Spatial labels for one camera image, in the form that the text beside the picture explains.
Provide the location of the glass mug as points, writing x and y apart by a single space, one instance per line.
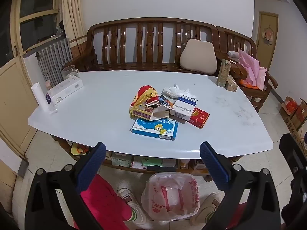
69 72

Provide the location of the red cigarette pack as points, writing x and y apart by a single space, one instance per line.
199 118

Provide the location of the printed cardboard box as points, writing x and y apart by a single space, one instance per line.
292 128

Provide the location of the person's leg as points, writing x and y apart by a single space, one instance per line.
236 218
105 201

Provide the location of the dark grey pack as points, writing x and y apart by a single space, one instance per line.
153 168

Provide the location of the person's right white shoe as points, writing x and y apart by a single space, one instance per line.
208 208

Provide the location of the white bottle yellow label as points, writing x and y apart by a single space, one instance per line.
183 164

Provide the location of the wooden armchair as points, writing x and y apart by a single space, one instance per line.
263 93

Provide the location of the small dark packet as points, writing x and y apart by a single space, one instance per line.
165 100

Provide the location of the long white box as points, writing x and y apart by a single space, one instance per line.
66 89

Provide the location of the wooden sofa bench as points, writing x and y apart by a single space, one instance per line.
153 28

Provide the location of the white plastic bag red print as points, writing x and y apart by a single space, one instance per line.
171 196

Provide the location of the wooden coffee table white top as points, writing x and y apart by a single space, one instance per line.
96 105

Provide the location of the open cardboard box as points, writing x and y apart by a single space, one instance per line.
284 109

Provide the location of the white tube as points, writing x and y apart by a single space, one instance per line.
39 95

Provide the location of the beige curtain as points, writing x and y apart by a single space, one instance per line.
72 9

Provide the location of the pale wipes pack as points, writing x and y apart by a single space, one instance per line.
121 160

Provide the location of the yellow framed window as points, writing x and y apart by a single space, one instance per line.
36 28

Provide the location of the grey rolled cloth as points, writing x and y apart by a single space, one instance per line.
233 55

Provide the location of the orange seat cushion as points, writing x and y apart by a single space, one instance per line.
247 83

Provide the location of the person's right leg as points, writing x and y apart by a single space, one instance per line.
236 218

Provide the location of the orange white toy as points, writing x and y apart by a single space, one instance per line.
79 149

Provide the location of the flat white box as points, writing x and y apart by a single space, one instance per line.
169 163

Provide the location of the grey radiator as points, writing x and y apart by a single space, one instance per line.
54 60

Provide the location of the white tissue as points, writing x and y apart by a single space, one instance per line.
175 89

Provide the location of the person's white shoe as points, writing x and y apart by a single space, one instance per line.
133 206
208 208

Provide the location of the pink plastic bag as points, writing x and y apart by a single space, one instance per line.
251 69

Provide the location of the person's left leg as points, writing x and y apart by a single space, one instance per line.
105 201

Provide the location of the tall beige drink carton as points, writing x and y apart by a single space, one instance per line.
223 73

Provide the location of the small pink jar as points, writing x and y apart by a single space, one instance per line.
48 85

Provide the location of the purple cardboard box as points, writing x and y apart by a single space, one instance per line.
160 112

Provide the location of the small beige carton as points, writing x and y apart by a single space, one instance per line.
231 84

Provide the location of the yellow door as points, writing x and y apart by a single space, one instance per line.
267 52

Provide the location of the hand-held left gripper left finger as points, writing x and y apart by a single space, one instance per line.
92 165

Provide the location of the blue cartoon medicine box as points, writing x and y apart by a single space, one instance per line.
153 128

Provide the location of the white medicine box blue stripe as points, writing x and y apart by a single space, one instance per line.
183 107

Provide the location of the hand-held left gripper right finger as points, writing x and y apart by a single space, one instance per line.
213 165

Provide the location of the pink white packet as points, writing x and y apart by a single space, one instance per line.
137 163

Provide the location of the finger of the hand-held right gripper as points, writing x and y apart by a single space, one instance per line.
291 147

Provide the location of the person's left white shoe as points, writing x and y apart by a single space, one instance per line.
133 206

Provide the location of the beige cushion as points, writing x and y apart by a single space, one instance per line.
197 57

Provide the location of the brown cardboard box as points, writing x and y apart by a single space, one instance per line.
301 115

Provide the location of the red yellow snack packet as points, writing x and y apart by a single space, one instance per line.
142 98

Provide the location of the hanging pink garment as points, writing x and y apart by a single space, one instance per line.
268 34

